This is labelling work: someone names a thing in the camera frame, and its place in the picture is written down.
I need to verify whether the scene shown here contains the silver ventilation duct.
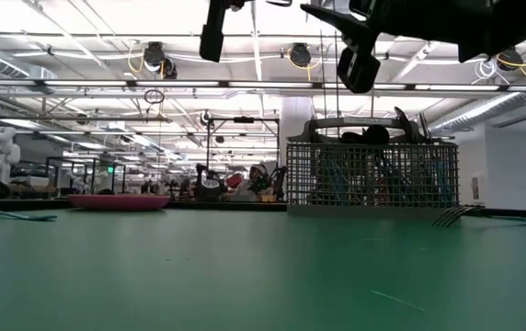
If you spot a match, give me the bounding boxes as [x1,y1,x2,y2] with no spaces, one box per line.
[421,91,526,136]

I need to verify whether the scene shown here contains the black table frame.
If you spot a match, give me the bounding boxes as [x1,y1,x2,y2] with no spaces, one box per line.
[0,197,526,224]

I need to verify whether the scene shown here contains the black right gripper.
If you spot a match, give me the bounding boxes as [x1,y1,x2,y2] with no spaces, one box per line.
[299,0,461,95]

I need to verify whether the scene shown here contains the red background object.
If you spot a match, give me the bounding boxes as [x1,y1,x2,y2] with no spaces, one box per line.
[225,172,245,190]

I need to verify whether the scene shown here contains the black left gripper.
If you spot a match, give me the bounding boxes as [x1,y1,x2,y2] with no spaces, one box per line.
[198,0,230,63]

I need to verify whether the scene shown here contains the blue-handled metal fork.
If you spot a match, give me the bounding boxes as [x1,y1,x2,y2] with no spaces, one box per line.
[431,205,526,228]
[0,208,58,223]

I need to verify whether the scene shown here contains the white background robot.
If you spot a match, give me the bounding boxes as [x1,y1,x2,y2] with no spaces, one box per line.
[0,126,22,185]

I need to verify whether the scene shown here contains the pink round plate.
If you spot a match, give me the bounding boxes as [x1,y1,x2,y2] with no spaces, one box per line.
[66,193,172,212]

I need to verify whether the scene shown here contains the black background rig frame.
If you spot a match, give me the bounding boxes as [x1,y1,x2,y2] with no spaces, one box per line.
[204,116,281,185]

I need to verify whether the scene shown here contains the person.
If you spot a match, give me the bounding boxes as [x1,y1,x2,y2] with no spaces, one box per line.
[243,163,274,202]

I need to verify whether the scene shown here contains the hanging wire loop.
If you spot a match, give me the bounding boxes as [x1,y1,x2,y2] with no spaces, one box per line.
[143,88,166,106]

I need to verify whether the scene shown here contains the grey mesh cutlery basket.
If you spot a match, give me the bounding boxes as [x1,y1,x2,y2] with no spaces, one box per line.
[284,116,460,220]

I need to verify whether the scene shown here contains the black ceiling cable reel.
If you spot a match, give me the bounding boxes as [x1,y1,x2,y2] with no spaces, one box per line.
[142,41,179,81]
[288,42,314,70]
[496,47,525,72]

